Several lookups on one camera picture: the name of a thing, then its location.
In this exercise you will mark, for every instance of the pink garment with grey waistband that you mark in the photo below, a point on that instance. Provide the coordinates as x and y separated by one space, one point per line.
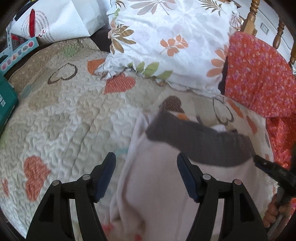
151 201

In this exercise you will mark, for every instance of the green packaged box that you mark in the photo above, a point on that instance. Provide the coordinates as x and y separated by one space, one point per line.
8 102

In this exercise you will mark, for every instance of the white floral pillow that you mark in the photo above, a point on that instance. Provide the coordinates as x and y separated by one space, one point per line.
180 43

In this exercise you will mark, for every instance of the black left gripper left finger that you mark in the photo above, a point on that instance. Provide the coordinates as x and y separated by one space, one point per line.
52 219

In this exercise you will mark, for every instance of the right hand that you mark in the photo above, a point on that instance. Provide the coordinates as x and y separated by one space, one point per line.
273 211

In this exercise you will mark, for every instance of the shapes-printed cardboard box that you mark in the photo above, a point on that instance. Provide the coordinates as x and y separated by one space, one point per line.
11 54

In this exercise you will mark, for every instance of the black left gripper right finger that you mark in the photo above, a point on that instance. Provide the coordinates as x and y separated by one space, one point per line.
241 219

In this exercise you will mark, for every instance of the white paper shopping bag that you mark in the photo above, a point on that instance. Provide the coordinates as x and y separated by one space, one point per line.
54 21

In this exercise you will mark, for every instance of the heart-patterned quilted bedspread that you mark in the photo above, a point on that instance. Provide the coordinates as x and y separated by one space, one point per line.
68 119

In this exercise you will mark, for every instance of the orange floral blanket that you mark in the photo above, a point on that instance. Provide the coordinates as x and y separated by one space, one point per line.
259 78

